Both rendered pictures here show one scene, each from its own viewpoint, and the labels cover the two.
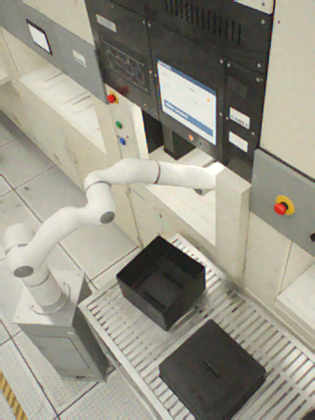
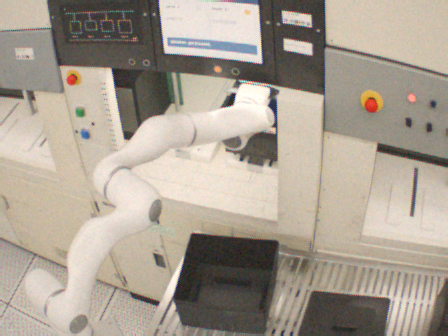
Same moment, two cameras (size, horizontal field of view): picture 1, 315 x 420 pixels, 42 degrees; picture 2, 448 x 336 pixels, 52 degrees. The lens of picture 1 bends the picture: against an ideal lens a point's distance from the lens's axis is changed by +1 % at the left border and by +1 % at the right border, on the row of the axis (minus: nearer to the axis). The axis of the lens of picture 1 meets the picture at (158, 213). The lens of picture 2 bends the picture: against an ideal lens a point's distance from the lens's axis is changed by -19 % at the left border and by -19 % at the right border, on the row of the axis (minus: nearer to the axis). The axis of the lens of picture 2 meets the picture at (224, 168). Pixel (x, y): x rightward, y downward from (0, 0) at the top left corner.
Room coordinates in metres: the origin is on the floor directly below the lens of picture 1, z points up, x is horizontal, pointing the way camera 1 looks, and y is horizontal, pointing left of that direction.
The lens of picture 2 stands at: (0.15, 0.57, 2.23)
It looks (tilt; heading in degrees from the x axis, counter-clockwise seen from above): 43 degrees down; 324
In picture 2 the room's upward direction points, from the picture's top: 5 degrees counter-clockwise
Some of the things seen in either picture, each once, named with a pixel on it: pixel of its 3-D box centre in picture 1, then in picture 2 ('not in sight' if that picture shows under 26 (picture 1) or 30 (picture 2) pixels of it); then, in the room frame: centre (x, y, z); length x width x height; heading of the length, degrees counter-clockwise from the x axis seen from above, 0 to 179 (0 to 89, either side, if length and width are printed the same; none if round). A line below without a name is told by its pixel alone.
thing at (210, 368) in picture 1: (211, 371); (342, 334); (0.53, -0.10, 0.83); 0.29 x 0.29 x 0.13; 34
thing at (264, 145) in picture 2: not in sight; (261, 112); (1.30, -0.43, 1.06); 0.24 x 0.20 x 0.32; 32
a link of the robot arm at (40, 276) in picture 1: (25, 252); (56, 306); (1.04, 0.57, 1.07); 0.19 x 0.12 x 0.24; 11
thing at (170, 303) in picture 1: (162, 281); (228, 285); (0.93, 0.03, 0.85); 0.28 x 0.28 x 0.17; 40
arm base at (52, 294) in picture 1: (42, 285); not in sight; (1.01, 0.56, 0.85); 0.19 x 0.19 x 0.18
